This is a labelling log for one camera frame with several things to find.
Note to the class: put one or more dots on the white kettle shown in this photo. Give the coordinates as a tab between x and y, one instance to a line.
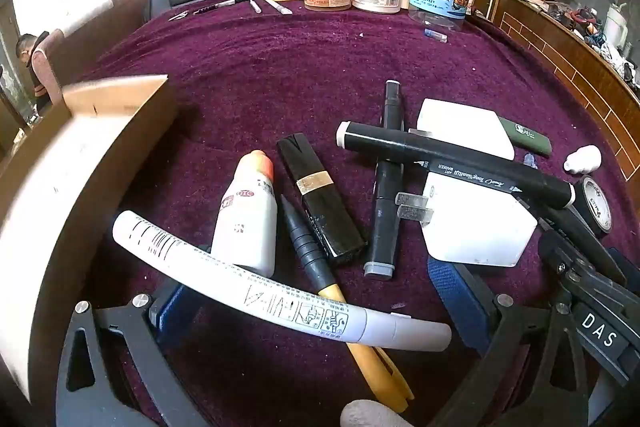
616	24

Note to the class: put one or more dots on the white utility knife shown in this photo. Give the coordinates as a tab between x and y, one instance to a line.
278	6

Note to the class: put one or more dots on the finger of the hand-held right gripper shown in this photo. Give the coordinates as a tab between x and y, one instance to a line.
585	247
562	264

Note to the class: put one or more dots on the white bottle with orange cap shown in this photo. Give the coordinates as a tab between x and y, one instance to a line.
247	217

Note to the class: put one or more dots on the white charger plug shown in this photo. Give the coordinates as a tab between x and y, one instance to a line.
475	227
460	122

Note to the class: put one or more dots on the black and yellow pen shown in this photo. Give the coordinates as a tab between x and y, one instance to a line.
312	257

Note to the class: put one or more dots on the small white dropper bottle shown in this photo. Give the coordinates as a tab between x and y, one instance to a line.
582	159

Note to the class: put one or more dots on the black marker with white end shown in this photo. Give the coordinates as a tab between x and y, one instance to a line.
450	157

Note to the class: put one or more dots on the brown chair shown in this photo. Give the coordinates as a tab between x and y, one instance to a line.
125	12

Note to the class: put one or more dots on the black tape roll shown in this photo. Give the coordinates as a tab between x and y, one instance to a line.
597	207

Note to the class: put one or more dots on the dark green tube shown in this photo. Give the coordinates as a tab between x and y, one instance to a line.
527	137

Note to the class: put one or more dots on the cardboard box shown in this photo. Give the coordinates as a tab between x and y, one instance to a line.
60	187

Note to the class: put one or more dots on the black box with gold band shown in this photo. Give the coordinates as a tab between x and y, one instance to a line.
320	207

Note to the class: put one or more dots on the small metal scissors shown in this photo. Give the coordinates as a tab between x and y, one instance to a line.
179	15

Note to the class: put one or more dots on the black marker with grey end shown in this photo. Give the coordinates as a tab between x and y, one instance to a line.
385	217

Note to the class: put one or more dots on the white craft knife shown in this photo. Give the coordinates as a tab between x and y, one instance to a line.
255	4

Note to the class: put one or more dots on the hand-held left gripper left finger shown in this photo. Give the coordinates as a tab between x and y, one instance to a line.
169	314

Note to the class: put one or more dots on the long white printed tube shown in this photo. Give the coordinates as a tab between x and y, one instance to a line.
260	294

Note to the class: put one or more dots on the wooden brick pattern counter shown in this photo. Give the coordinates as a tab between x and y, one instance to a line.
565	62

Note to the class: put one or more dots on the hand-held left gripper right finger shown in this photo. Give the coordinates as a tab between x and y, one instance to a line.
457	302

